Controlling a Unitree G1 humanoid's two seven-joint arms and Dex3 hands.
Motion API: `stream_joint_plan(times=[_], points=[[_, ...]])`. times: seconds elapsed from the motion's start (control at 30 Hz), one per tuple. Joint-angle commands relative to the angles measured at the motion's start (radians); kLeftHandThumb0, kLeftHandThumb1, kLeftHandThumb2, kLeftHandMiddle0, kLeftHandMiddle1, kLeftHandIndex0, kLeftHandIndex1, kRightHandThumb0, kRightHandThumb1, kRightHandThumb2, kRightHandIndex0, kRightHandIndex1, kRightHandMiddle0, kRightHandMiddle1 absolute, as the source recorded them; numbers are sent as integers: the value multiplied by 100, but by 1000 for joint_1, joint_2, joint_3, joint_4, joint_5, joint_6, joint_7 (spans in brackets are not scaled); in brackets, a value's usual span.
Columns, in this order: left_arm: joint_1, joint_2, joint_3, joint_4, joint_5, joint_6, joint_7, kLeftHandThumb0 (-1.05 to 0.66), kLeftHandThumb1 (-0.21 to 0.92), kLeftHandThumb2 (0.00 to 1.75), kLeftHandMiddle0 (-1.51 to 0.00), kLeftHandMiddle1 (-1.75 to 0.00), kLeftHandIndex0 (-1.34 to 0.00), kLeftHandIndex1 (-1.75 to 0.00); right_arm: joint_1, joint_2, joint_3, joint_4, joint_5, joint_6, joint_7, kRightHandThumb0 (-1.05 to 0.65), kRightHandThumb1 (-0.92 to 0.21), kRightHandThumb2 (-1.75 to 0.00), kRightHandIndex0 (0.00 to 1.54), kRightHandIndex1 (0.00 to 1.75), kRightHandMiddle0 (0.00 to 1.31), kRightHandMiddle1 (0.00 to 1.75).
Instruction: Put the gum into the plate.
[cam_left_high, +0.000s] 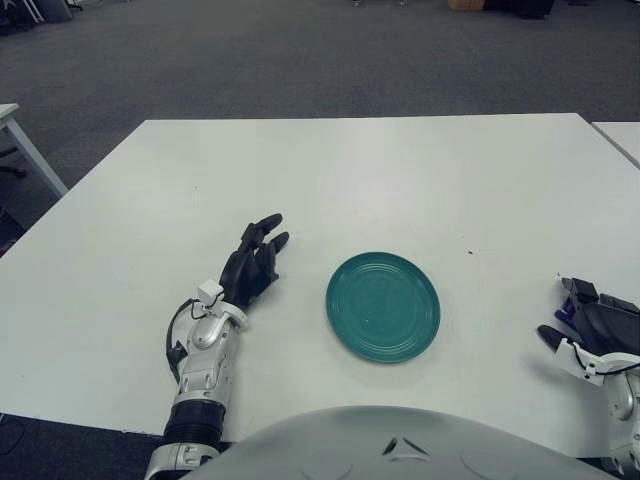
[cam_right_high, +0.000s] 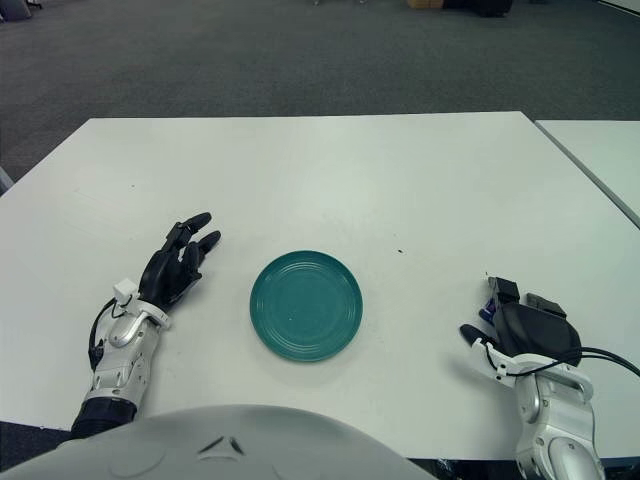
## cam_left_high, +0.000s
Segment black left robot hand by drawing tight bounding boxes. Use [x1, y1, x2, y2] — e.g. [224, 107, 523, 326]
[221, 213, 291, 311]

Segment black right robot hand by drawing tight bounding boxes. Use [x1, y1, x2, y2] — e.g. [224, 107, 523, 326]
[537, 276, 640, 359]

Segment teal round plate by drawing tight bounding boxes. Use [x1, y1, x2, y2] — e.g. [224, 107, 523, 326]
[325, 251, 442, 365]

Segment grey robot torso shell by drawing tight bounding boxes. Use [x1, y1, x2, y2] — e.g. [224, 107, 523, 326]
[174, 405, 621, 480]

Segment white desk with leg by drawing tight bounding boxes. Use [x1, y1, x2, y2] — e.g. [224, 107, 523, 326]
[0, 103, 69, 201]

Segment black bulky furniture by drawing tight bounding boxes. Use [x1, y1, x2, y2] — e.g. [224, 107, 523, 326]
[485, 0, 557, 20]

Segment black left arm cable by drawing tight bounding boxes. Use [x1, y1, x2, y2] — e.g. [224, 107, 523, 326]
[167, 298, 201, 386]

